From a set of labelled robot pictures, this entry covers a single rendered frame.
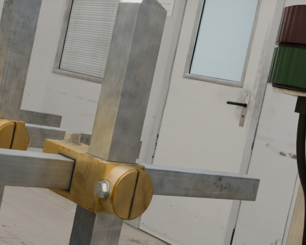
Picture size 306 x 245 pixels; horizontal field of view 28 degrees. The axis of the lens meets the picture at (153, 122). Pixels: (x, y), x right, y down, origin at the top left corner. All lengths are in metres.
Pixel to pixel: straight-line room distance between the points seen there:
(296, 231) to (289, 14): 0.15
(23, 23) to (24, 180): 0.27
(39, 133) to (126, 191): 0.33
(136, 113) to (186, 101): 3.78
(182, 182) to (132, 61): 0.19
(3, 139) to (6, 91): 0.06
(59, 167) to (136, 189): 0.08
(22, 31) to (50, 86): 5.08
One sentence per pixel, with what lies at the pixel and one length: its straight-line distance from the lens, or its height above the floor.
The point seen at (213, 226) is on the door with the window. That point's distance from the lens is 4.09.
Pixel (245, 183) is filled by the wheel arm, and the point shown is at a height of 0.95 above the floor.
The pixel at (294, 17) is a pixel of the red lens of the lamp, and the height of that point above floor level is 1.11.
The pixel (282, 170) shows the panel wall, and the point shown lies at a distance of 3.75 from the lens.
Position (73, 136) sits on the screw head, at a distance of 0.66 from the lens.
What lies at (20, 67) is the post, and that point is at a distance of 0.80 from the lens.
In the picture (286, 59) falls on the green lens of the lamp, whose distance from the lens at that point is 0.37.
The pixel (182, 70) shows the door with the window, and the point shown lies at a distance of 4.45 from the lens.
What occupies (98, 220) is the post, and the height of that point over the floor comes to 0.91.
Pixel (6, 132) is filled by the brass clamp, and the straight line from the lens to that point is 0.77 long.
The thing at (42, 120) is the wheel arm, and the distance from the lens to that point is 1.17.
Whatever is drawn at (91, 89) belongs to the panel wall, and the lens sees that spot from 5.30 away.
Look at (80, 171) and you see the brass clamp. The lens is 0.60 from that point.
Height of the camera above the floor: 1.05
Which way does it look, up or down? 3 degrees down
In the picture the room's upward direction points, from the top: 12 degrees clockwise
